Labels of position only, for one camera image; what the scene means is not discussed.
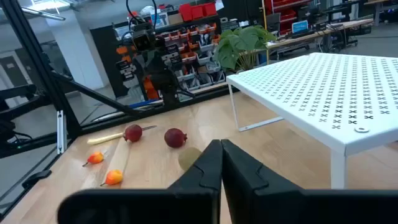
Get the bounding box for storage rack with parts bins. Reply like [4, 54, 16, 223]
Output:
[113, 14, 228, 100]

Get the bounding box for silver aluminium bracket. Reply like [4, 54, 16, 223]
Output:
[56, 110, 68, 156]

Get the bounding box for dark red round fruit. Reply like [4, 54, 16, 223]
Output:
[123, 124, 144, 143]
[164, 128, 188, 149]

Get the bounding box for red shelving rack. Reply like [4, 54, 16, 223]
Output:
[264, 0, 312, 35]

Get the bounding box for black plastic table clamp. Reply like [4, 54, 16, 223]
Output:
[21, 169, 53, 190]

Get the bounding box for green potted plant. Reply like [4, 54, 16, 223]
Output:
[213, 24, 277, 74]

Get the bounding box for knife with cream handle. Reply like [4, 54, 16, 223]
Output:
[86, 124, 158, 146]

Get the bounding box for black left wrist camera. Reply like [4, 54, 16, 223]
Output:
[131, 22, 157, 52]

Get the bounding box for yellow pole with black base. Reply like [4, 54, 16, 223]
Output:
[262, 0, 270, 65]

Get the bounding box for blue plastic bin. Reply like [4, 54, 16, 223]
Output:
[129, 99, 164, 109]

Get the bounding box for blue screen monitor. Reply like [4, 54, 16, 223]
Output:
[291, 20, 309, 34]

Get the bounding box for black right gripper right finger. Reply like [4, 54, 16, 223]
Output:
[221, 139, 398, 224]

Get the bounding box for small orange yellow pepper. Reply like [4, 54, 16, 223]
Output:
[99, 169, 124, 187]
[81, 151, 105, 167]

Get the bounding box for red storage bin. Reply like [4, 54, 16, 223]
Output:
[202, 2, 218, 17]
[178, 3, 193, 22]
[190, 4, 205, 20]

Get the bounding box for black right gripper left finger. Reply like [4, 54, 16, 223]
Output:
[57, 139, 223, 224]

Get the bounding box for white perforated shelf riser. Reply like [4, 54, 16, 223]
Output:
[226, 52, 398, 190]

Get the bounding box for long wooden workbench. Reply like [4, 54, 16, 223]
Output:
[267, 18, 374, 50]

